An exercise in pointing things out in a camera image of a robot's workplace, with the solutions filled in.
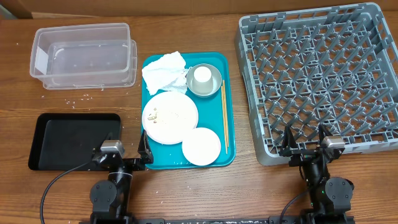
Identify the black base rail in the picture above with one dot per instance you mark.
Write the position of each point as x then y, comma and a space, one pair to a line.
269, 220

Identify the clear plastic waste bin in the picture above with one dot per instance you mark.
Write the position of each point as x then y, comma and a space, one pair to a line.
84, 57

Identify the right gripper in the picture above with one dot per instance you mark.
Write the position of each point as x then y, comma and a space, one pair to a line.
301, 155

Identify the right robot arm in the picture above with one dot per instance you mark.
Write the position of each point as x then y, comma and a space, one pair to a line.
330, 197

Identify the black rectangular tray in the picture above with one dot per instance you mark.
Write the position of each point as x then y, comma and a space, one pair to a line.
63, 141

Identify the gray dishwasher rack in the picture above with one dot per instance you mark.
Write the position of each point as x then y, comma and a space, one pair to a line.
335, 66

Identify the white napkin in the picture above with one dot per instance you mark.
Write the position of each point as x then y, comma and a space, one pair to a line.
167, 73

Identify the white paper cup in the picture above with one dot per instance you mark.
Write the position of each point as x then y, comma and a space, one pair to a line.
202, 80

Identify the large white plate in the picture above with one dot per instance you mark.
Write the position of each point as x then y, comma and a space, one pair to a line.
178, 114

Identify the gray bowl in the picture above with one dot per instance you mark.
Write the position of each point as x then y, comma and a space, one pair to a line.
216, 76

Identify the teal serving tray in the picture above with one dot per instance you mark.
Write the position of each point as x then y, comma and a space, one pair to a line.
214, 112

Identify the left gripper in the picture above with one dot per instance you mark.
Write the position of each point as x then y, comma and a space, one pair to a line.
143, 150

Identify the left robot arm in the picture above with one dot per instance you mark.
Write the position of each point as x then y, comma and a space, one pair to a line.
110, 197

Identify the small pink bowl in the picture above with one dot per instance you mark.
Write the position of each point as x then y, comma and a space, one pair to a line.
201, 146

